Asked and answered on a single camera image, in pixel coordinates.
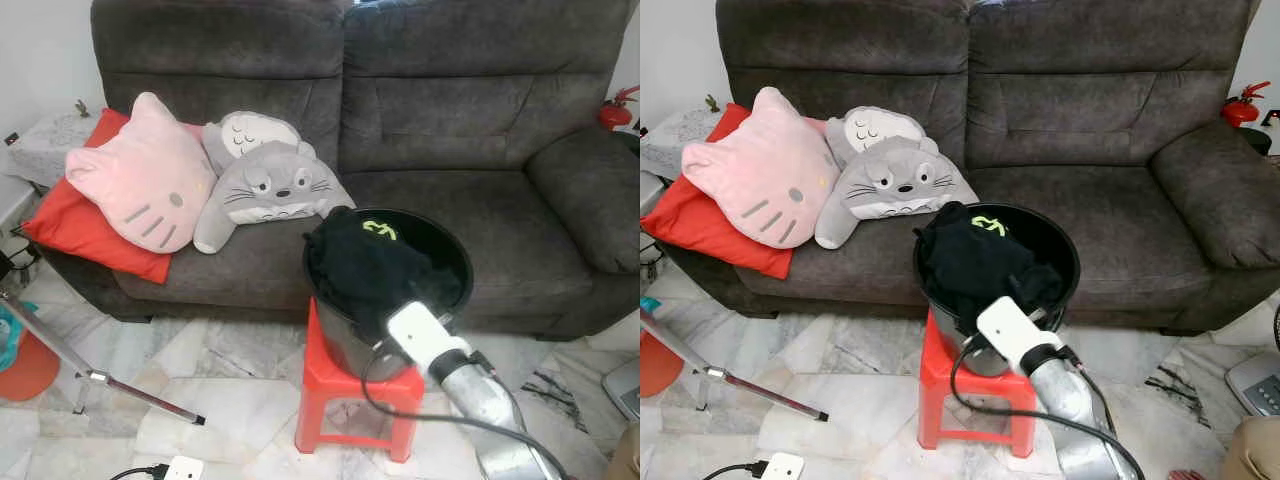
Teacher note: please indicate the black garment with green print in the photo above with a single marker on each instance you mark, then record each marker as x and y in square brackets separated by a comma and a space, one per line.
[370, 270]
[980, 265]

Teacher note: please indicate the red square cushion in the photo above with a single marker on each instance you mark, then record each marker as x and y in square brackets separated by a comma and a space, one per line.
[70, 230]
[690, 225]

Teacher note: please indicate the lace covered side table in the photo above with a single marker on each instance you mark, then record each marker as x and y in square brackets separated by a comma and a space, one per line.
[50, 140]
[675, 135]

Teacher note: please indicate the orange bin with teal bag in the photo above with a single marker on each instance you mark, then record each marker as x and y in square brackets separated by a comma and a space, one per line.
[658, 365]
[25, 370]

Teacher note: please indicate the red fire extinguisher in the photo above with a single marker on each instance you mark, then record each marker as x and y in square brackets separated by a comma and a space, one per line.
[612, 113]
[1240, 110]

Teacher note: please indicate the pink hello kitty plush cushion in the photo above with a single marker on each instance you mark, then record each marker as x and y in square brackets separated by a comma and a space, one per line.
[140, 180]
[760, 175]

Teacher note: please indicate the white fan base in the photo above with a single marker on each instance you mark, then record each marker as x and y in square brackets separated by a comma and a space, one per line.
[625, 390]
[1255, 385]

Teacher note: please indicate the small bronze figurine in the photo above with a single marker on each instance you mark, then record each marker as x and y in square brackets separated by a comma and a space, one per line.
[711, 103]
[83, 108]

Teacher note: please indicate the silver metal clothes rack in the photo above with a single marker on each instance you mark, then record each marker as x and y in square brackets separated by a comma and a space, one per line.
[130, 390]
[750, 385]

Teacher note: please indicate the person leg in khaki trousers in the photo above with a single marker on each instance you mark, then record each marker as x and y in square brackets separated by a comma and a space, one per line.
[1255, 450]
[625, 455]

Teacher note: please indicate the dark grey fabric sofa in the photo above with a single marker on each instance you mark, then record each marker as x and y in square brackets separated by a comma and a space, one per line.
[1080, 120]
[450, 120]

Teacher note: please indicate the grey totoro plush, open eyes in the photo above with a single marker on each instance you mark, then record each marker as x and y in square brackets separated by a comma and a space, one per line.
[890, 185]
[270, 190]

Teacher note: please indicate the black round bucket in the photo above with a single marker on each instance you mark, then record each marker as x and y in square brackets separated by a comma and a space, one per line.
[950, 340]
[345, 345]

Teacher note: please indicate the red plastic stool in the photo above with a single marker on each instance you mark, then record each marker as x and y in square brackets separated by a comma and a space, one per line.
[320, 385]
[940, 385]

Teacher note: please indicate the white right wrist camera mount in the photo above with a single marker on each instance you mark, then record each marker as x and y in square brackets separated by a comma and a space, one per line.
[420, 335]
[1010, 330]

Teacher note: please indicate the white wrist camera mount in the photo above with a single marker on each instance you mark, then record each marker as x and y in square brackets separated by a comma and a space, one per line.
[185, 468]
[420, 335]
[782, 466]
[1010, 330]

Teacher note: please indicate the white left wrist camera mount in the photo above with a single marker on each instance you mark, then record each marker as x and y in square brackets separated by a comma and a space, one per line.
[185, 468]
[782, 466]

